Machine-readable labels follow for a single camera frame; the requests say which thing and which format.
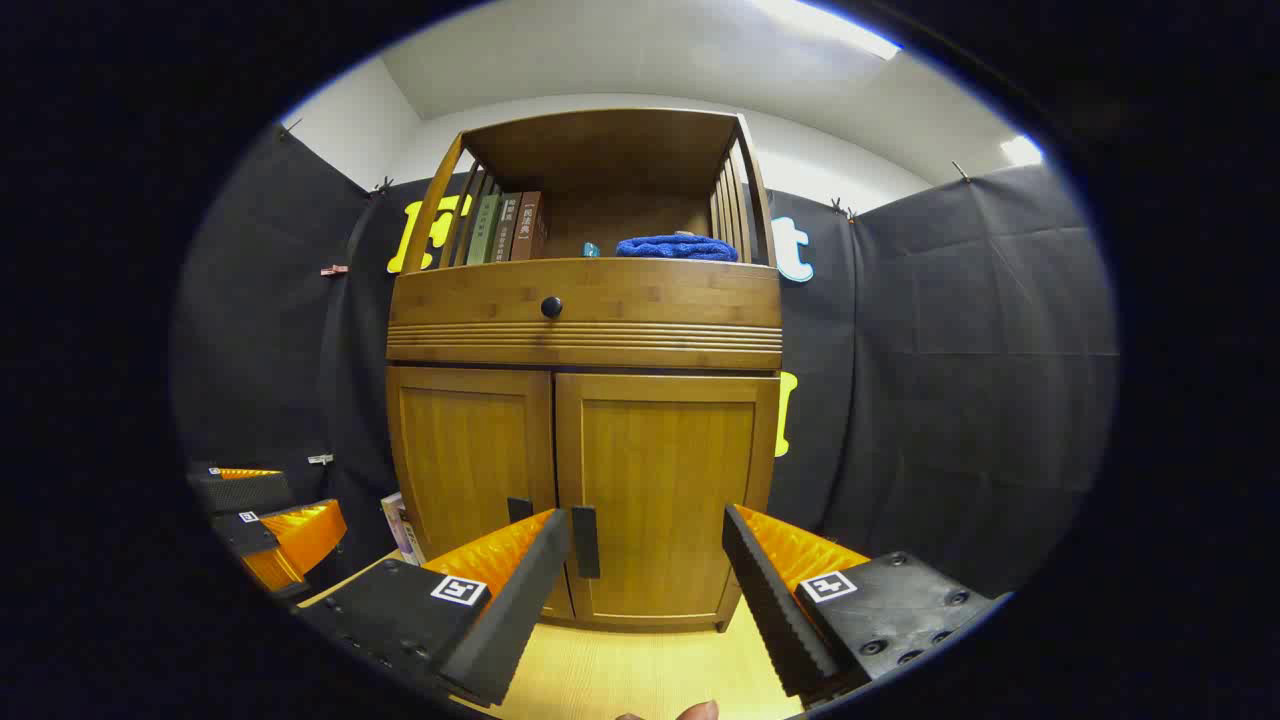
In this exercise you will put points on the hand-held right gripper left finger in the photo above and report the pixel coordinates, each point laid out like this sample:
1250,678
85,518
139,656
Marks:
520,610

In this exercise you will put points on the brown book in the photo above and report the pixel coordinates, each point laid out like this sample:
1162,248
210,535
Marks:
528,226

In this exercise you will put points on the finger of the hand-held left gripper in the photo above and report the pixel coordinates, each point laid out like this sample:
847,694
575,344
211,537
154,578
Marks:
300,535
245,492

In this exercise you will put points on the lilac white book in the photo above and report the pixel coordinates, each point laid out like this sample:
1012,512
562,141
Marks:
398,525

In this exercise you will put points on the wooden double-door shoe cabinet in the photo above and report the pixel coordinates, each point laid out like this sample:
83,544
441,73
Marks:
650,357

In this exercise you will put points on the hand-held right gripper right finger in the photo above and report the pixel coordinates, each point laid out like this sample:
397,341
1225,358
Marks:
770,610

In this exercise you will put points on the small ceiling light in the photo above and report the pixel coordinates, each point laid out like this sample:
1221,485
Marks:
1022,151

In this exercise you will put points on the black backdrop cloth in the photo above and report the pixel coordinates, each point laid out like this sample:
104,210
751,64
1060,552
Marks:
950,350

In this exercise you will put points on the wooden cabinet drawer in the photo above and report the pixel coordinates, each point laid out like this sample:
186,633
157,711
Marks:
660,295

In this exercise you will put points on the blue folded towel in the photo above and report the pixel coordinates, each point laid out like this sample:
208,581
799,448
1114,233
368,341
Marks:
678,248

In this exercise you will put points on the wooden shoe cabinet door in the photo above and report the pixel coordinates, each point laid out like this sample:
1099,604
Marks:
465,450
665,470

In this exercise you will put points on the green book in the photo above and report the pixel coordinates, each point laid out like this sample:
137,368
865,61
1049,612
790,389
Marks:
484,230

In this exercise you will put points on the grey book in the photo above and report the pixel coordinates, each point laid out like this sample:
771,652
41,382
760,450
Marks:
505,228

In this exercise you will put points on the long ceiling light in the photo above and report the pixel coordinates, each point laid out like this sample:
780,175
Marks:
840,28

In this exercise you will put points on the black round drawer knob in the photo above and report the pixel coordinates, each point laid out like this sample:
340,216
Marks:
551,307

